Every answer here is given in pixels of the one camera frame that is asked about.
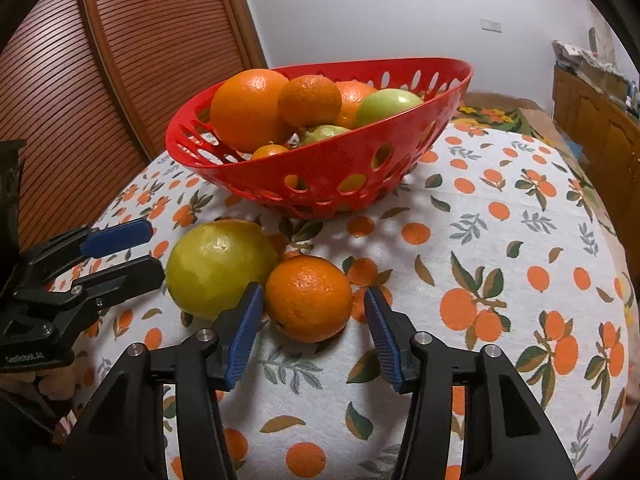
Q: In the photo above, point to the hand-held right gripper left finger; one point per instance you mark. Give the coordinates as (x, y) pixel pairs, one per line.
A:
(245, 332)

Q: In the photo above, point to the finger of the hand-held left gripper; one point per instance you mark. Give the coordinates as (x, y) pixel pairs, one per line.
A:
(117, 235)
(125, 280)

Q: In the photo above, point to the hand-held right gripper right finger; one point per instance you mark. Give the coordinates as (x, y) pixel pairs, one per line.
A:
(382, 330)

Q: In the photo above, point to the large yellow-green round fruit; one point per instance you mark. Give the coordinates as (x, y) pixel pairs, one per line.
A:
(220, 270)

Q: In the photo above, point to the round orange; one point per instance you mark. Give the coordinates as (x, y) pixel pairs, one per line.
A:
(308, 297)

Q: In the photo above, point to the red perforated plastic basket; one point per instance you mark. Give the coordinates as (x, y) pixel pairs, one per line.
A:
(320, 172)

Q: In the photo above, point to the small mandarin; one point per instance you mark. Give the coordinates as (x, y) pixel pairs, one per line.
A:
(270, 152)

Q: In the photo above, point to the large orange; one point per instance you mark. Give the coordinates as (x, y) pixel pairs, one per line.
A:
(247, 107)

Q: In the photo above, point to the green pear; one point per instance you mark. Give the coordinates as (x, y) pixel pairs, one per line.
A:
(325, 134)

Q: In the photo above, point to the green apple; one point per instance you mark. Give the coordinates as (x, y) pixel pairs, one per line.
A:
(390, 105)

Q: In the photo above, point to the bumpy mandarin orange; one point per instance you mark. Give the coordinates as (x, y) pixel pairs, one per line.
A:
(309, 101)

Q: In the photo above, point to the person's left hand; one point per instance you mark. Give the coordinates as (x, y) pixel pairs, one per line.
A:
(55, 380)

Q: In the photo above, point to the orange print tablecloth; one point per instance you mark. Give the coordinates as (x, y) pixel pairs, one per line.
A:
(500, 270)

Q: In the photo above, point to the wooden louvred wardrobe door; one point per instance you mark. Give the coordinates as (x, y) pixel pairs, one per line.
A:
(140, 50)

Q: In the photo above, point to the medium orange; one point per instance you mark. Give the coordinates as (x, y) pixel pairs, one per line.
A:
(356, 100)

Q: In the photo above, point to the floral blanket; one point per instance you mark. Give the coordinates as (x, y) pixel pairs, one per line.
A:
(500, 117)

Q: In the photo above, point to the wooden sideboard cabinet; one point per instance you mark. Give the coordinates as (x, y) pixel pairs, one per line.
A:
(595, 120)

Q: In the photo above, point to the pile of cardboard boxes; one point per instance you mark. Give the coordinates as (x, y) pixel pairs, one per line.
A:
(585, 67)

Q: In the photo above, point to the white wall switch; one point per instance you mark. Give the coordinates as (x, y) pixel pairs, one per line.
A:
(491, 25)

